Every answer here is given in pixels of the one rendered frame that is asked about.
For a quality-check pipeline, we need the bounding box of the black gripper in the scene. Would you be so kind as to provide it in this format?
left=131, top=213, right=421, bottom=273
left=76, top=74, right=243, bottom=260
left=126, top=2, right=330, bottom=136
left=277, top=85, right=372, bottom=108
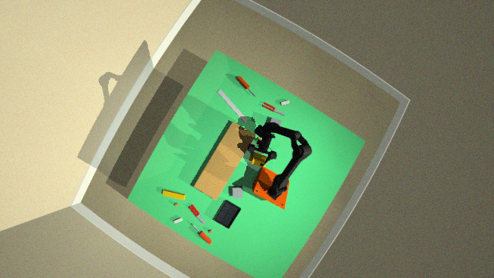
left=247, top=141, right=277, bottom=164

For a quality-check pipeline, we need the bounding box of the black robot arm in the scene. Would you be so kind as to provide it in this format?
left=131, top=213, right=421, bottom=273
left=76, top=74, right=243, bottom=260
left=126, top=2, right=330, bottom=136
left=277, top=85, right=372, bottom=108
left=255, top=122, right=312, bottom=200

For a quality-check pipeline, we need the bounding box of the white flat strip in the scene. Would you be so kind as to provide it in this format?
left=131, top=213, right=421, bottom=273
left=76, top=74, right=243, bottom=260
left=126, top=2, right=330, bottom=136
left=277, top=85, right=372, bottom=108
left=218, top=90, right=248, bottom=123

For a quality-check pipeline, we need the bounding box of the orange-handled awl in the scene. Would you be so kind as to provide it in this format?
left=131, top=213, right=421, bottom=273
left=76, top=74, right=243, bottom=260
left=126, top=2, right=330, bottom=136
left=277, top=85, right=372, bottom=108
left=199, top=232, right=212, bottom=244
left=237, top=77, right=255, bottom=95

